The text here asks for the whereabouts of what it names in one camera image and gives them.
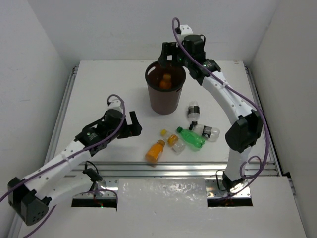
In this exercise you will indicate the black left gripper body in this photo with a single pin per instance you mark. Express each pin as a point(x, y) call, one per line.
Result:
point(128, 128)

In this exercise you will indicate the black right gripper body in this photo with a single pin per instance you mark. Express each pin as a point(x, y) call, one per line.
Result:
point(179, 57)

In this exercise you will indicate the orange bottle barcode label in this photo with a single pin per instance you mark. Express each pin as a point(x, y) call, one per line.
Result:
point(166, 83)

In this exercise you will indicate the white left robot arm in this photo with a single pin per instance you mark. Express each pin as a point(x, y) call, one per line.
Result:
point(35, 196)

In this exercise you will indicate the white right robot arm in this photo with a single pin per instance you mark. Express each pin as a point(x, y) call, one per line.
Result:
point(246, 123)

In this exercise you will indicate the brown garbage bin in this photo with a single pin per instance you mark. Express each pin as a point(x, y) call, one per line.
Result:
point(164, 101)

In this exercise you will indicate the orange juice bottle front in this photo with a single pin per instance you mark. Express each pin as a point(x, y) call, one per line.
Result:
point(155, 151)

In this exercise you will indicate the clear bottle yellow cap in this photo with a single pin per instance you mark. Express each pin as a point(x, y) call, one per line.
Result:
point(173, 141)

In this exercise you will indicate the clear bottle black label upright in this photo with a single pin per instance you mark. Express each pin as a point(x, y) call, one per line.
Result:
point(193, 111)

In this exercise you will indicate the green plastic bottle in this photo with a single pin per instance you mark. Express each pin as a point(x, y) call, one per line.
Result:
point(195, 141)

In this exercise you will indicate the clear bottle black label lying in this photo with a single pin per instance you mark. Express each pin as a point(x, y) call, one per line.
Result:
point(208, 133)

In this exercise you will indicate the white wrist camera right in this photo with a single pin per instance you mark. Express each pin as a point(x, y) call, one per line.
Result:
point(182, 31)

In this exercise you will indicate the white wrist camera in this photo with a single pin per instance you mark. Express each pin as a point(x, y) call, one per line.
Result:
point(182, 31)
point(115, 104)

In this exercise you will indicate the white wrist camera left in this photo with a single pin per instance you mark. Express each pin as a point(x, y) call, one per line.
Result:
point(115, 104)

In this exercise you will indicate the aluminium frame rail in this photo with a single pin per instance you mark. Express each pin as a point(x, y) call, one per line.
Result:
point(273, 213)

